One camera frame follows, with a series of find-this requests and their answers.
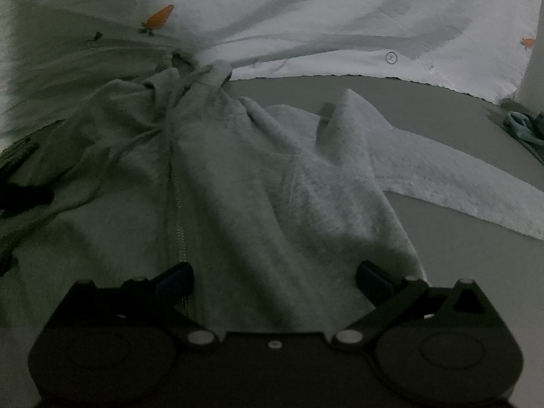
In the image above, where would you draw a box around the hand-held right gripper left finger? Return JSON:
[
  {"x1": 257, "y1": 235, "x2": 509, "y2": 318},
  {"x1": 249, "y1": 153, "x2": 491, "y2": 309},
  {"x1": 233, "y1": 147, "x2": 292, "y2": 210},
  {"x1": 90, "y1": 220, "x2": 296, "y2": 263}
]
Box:
[{"x1": 55, "y1": 261, "x2": 219, "y2": 352}]

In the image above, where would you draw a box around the teal crumpled cloth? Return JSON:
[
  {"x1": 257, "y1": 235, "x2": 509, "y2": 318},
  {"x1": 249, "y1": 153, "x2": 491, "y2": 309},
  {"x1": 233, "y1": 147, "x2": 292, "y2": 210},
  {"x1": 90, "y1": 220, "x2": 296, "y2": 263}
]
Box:
[{"x1": 501, "y1": 109, "x2": 544, "y2": 159}]

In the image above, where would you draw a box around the white carrot print quilt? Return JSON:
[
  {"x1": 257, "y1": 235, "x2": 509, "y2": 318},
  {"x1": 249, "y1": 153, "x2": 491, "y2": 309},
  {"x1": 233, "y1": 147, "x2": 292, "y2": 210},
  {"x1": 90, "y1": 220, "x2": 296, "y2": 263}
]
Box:
[{"x1": 0, "y1": 0, "x2": 544, "y2": 149}]

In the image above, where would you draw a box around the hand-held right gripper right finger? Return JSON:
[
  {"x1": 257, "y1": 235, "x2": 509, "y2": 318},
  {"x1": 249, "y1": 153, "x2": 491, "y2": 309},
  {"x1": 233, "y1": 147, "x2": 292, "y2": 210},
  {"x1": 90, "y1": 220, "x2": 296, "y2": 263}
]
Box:
[{"x1": 333, "y1": 260, "x2": 499, "y2": 352}]

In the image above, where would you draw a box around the grey zip hoodie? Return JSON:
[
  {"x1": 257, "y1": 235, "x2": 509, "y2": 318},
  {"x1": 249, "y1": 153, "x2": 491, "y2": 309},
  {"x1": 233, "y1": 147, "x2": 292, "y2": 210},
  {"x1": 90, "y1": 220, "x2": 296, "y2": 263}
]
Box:
[{"x1": 0, "y1": 62, "x2": 544, "y2": 336}]

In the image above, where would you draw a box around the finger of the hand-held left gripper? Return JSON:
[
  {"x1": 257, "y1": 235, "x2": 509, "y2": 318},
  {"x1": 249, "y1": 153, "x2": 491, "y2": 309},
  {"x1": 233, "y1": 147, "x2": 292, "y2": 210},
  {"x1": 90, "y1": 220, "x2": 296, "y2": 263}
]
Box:
[
  {"x1": 0, "y1": 183, "x2": 54, "y2": 215},
  {"x1": 0, "y1": 139, "x2": 40, "y2": 175}
]

